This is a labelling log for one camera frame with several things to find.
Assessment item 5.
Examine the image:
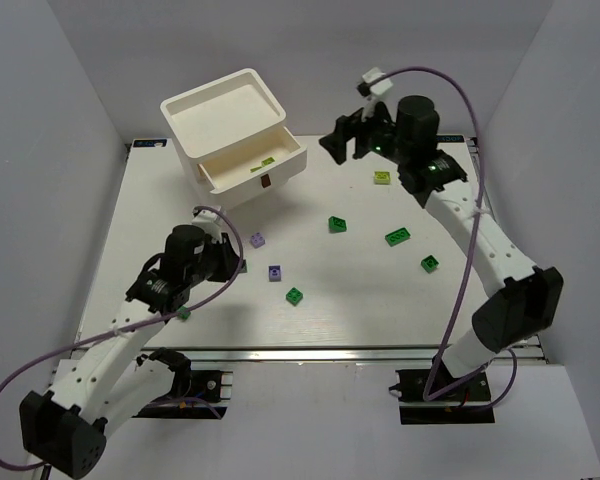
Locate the green square lego brick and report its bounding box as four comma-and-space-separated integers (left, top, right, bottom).
285, 287, 304, 306

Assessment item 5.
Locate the purple studded lego brick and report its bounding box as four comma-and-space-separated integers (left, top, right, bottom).
249, 232, 266, 248

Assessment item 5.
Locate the purple upside-down lego brick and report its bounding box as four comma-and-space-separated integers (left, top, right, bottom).
268, 265, 282, 282

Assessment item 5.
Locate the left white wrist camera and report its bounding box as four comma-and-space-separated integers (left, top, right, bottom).
191, 207, 223, 242

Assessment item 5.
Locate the small green lego right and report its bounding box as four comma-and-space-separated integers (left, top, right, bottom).
420, 255, 439, 273

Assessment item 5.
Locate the green sloped lego brick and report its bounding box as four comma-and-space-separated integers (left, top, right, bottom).
328, 216, 347, 233

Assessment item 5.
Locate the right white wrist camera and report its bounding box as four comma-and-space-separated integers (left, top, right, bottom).
357, 67, 393, 121

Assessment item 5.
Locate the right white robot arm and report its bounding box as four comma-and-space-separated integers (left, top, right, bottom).
319, 95, 564, 387

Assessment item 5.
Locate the long green lego brick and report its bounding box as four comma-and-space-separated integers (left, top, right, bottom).
385, 227, 411, 247

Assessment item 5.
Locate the small green lego left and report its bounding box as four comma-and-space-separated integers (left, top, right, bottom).
178, 308, 191, 320

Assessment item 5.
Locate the aluminium table front rail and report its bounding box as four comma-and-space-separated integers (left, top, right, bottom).
72, 344, 546, 364

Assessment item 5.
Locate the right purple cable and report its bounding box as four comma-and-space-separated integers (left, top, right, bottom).
377, 66, 519, 416

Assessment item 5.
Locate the white drawer cabinet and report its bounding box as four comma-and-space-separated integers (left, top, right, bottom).
160, 68, 290, 204

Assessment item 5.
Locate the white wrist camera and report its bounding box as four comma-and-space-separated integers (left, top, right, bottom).
191, 207, 223, 242
357, 67, 393, 121

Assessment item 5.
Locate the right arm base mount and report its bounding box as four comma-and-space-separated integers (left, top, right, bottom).
388, 369, 495, 426

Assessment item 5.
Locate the purple cable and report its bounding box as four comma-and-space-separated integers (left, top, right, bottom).
0, 207, 244, 471
377, 66, 519, 416

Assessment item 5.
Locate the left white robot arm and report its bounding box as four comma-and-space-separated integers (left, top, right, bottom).
19, 225, 242, 479

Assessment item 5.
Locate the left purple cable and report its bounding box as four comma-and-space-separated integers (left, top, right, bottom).
0, 207, 244, 471

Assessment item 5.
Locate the small green lego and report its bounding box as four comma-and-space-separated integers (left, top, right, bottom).
420, 255, 439, 273
178, 308, 191, 320

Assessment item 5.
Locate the white open drawer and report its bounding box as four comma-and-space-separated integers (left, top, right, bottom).
199, 127, 307, 209

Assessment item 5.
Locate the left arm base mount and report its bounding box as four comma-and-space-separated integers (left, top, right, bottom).
135, 348, 233, 420

